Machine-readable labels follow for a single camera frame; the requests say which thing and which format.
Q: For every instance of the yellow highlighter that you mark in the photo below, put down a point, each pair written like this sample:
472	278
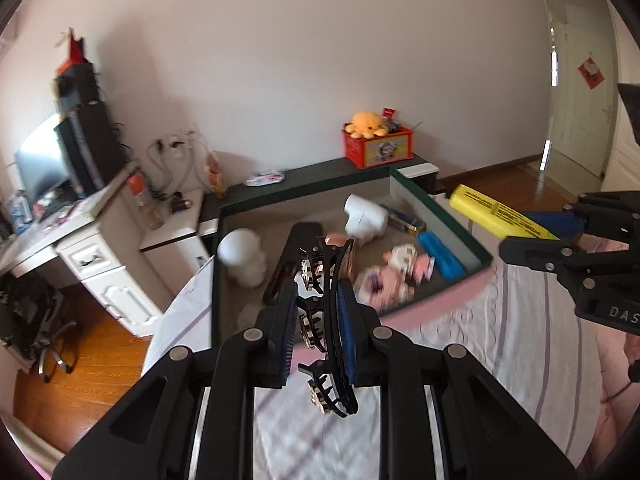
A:
495	212

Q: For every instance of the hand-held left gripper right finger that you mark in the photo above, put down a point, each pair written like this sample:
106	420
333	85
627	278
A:
347	335

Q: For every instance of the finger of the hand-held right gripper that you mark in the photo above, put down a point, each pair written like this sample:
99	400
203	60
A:
540	255
600	217

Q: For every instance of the white drawer unit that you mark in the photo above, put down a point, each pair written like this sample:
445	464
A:
120	280

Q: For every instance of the person's right hand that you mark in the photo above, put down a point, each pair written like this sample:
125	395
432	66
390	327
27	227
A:
622	405

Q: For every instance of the red printed storage box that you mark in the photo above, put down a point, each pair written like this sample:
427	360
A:
380	150

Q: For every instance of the red cap bottle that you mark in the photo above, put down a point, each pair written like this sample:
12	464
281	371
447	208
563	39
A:
139	190

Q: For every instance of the pink shallow box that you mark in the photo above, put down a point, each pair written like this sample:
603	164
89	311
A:
440	305

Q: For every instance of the red door ornament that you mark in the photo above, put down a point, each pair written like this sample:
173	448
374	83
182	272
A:
591	74

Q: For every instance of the blue plastic bar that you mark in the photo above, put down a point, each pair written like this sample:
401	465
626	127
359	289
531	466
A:
442	255

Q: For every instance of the black white low cabinet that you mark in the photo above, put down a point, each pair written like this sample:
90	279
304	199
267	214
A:
310	180

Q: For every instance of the small dark hair dryer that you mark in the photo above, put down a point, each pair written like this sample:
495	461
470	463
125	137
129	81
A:
181	203

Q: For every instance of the black rhinestone hair clip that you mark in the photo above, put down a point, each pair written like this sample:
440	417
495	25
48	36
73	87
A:
327	280

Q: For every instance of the orange bagged figure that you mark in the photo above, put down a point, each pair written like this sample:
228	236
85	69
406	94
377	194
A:
216	175

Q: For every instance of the wall power outlets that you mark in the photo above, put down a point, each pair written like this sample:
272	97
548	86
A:
172	142

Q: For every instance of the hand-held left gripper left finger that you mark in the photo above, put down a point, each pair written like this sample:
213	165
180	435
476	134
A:
287	332

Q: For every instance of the white door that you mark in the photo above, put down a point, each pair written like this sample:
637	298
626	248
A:
582	110

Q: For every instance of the orange octopus plush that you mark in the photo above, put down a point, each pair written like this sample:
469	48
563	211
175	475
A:
367	124

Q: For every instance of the black computer tower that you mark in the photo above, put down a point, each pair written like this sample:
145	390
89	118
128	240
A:
90	147

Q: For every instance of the white plug adapter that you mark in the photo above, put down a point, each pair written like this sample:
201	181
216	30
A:
365	217

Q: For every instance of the blue carton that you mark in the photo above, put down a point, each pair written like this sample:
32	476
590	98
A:
20	210

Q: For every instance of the black speaker box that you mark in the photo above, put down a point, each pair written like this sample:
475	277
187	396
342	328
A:
75	87

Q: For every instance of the printed plastic packet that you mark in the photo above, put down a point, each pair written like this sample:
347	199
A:
265	178

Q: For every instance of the black office chair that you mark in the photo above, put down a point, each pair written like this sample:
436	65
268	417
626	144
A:
35	325

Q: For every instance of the red desk calendar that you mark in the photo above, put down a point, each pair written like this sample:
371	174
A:
75	52

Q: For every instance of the black computer monitor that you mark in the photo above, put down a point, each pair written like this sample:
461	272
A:
42	160

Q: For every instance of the white round figurine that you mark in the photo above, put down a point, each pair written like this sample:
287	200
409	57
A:
242	255

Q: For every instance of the white nightstand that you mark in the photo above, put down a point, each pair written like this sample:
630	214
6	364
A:
175	230

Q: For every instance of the white desk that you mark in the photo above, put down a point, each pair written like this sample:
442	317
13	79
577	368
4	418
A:
60	230

